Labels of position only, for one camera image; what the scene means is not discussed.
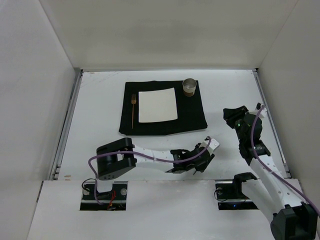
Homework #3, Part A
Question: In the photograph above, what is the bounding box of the black cloth placemat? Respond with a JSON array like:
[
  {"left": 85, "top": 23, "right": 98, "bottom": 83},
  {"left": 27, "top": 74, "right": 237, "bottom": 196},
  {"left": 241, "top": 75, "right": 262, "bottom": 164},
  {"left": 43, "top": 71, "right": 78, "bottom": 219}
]
[{"left": 119, "top": 80, "right": 208, "bottom": 136}]

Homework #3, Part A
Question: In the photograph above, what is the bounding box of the silver metal cup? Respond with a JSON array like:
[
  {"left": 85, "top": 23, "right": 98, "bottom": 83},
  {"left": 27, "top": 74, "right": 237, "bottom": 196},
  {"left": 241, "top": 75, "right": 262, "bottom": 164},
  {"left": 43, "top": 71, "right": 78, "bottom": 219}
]
[{"left": 182, "top": 78, "right": 197, "bottom": 97}]

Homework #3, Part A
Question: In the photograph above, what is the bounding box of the white square plate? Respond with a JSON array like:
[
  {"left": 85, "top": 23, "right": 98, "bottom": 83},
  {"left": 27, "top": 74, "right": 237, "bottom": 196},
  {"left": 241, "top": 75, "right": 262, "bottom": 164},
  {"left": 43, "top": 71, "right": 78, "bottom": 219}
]
[{"left": 138, "top": 87, "right": 178, "bottom": 123}]

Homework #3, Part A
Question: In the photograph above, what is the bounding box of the copper fork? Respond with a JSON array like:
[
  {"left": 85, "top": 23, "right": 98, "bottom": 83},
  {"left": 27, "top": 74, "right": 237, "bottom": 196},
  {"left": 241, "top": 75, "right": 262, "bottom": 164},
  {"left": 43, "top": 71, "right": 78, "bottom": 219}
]
[{"left": 131, "top": 94, "right": 137, "bottom": 129}]

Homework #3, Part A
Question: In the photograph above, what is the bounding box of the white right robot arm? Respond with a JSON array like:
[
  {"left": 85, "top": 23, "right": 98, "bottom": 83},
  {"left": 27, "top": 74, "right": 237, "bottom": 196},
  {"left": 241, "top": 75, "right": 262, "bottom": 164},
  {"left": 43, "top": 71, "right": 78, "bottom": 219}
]
[{"left": 223, "top": 104, "right": 320, "bottom": 240}]

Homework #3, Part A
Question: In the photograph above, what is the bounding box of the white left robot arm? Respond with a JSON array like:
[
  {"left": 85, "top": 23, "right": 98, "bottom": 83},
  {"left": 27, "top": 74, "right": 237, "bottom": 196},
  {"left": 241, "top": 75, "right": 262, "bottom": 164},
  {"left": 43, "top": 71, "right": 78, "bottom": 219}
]
[{"left": 96, "top": 137, "right": 220, "bottom": 196}]

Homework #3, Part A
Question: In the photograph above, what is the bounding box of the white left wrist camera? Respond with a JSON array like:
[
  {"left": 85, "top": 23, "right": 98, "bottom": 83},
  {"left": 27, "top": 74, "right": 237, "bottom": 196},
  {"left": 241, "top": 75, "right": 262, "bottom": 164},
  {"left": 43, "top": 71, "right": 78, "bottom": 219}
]
[{"left": 201, "top": 136, "right": 220, "bottom": 155}]

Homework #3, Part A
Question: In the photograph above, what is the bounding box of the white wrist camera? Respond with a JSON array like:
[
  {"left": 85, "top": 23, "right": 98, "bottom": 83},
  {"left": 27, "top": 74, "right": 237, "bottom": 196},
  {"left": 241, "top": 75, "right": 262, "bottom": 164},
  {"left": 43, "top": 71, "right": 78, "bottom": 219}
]
[
  {"left": 253, "top": 102, "right": 268, "bottom": 119},
  {"left": 201, "top": 136, "right": 220, "bottom": 155}
]

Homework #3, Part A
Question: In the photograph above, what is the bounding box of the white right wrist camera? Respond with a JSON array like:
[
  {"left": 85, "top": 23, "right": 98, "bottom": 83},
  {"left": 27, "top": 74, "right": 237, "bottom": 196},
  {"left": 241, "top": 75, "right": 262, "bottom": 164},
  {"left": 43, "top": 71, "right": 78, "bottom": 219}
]
[{"left": 253, "top": 102, "right": 268, "bottom": 119}]

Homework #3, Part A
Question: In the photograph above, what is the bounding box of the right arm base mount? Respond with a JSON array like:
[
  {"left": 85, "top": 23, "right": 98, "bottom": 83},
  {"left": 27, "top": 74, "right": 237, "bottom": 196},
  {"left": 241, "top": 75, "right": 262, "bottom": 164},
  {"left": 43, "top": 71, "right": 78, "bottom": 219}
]
[{"left": 214, "top": 181, "right": 258, "bottom": 211}]

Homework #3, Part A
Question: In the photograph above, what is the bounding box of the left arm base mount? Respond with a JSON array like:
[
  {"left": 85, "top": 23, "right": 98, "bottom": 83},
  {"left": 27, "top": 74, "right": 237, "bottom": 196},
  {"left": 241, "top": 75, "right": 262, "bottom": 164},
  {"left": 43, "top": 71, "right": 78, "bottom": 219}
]
[{"left": 79, "top": 178, "right": 128, "bottom": 212}]

